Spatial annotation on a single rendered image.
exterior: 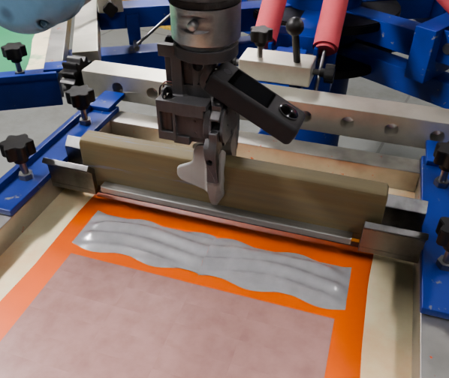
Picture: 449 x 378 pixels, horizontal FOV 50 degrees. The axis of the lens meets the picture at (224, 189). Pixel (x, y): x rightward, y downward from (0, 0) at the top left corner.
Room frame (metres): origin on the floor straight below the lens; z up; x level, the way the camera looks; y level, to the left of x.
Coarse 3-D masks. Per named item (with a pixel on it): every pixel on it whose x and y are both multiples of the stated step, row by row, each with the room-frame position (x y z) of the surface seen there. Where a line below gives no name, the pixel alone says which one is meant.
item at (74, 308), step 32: (160, 224) 0.51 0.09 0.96; (192, 224) 0.51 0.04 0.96; (64, 256) 0.44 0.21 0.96; (96, 256) 0.44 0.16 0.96; (128, 256) 0.44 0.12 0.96; (32, 288) 0.39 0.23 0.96; (64, 288) 0.39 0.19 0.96; (96, 288) 0.39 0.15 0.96; (128, 288) 0.39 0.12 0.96; (160, 288) 0.39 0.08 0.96; (0, 320) 0.34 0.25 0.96; (32, 320) 0.34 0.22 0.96; (64, 320) 0.34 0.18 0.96; (96, 320) 0.34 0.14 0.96; (128, 320) 0.34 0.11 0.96; (160, 320) 0.34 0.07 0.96; (0, 352) 0.30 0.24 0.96; (32, 352) 0.30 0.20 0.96; (64, 352) 0.30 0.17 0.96; (96, 352) 0.30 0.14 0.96; (128, 352) 0.30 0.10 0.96
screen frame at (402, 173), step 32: (128, 128) 0.72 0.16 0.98; (288, 160) 0.64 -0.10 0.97; (320, 160) 0.62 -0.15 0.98; (352, 160) 0.61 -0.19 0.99; (384, 160) 0.61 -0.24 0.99; (416, 160) 0.61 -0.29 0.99; (416, 192) 0.57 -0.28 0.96; (0, 224) 0.47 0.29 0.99; (416, 288) 0.38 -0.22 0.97; (416, 320) 0.33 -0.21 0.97; (448, 320) 0.32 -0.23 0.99; (416, 352) 0.29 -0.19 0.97; (448, 352) 0.28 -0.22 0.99
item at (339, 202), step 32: (96, 160) 0.55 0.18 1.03; (128, 160) 0.54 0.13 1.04; (160, 160) 0.52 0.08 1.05; (256, 160) 0.51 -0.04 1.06; (160, 192) 0.53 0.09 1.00; (192, 192) 0.51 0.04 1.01; (224, 192) 0.50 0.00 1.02; (256, 192) 0.48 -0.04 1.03; (288, 192) 0.47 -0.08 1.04; (320, 192) 0.46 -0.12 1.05; (352, 192) 0.45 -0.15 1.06; (384, 192) 0.44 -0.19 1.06; (320, 224) 0.46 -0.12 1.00; (352, 224) 0.45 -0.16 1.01
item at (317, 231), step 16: (112, 192) 0.53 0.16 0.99; (128, 192) 0.53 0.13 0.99; (144, 192) 0.53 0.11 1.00; (192, 208) 0.50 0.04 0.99; (208, 208) 0.49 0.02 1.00; (224, 208) 0.49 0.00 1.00; (256, 224) 0.47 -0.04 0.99; (272, 224) 0.46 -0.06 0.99; (288, 224) 0.46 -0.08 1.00; (304, 224) 0.46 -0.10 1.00; (336, 240) 0.44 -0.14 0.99
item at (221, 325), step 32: (224, 224) 0.51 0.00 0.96; (320, 256) 0.44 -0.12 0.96; (352, 256) 0.44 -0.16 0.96; (192, 288) 0.39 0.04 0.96; (224, 288) 0.39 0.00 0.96; (352, 288) 0.39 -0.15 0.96; (192, 320) 0.34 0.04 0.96; (224, 320) 0.34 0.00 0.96; (256, 320) 0.34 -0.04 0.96; (288, 320) 0.34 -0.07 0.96; (320, 320) 0.34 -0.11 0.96; (352, 320) 0.34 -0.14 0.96; (160, 352) 0.30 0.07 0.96; (192, 352) 0.30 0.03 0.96; (224, 352) 0.30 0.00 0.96; (256, 352) 0.30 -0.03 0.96; (288, 352) 0.30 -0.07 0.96; (320, 352) 0.30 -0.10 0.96; (352, 352) 0.30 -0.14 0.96
